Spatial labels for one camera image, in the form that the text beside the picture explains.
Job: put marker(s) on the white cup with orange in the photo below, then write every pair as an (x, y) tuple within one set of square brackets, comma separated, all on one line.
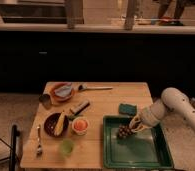
[(80, 125)]

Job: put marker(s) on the green sponge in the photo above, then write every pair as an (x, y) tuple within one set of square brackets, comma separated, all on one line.
[(127, 109)]

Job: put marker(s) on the black handled knife block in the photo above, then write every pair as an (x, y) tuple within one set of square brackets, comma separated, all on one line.
[(76, 110)]

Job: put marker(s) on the green plastic tray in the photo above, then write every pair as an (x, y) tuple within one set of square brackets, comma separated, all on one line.
[(147, 149)]

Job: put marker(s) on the metal fork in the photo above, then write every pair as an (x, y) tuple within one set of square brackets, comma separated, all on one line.
[(39, 146)]

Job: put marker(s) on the black chair frame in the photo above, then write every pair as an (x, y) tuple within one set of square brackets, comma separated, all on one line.
[(12, 159)]

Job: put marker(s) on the blue cloth on plate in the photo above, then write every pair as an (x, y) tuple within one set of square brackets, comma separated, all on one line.
[(63, 91)]

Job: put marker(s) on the dark red bowl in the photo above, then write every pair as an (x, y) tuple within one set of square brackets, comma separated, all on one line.
[(50, 124)]

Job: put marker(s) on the small metal cup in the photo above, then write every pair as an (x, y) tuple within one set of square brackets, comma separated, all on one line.
[(45, 100)]

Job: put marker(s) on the yellow corn cob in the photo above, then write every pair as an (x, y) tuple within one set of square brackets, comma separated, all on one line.
[(59, 125)]

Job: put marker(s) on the orange plate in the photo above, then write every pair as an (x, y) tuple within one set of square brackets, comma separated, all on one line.
[(60, 99)]

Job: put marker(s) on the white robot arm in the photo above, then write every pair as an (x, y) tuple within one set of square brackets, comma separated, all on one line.
[(172, 100)]

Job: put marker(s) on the green plastic cup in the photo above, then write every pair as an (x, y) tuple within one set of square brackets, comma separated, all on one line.
[(66, 147)]

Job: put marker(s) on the dark grape bunch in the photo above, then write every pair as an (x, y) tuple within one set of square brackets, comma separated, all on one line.
[(124, 131)]

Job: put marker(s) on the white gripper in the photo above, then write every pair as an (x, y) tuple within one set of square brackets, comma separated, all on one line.
[(149, 116)]

